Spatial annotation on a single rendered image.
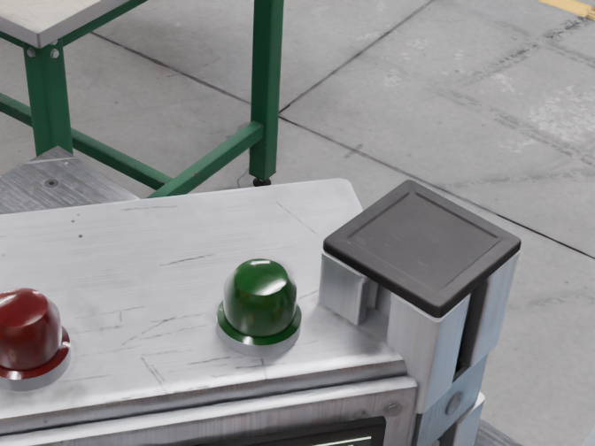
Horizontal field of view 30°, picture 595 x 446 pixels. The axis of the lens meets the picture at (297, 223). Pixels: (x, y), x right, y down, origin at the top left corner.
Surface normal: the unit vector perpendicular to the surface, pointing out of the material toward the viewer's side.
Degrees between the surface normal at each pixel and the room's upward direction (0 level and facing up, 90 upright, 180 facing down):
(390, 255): 0
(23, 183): 0
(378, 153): 0
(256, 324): 90
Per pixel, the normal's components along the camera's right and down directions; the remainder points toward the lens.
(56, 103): 0.81, 0.40
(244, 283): -0.13, -0.65
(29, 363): 0.33, 0.61
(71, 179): 0.05, -0.77
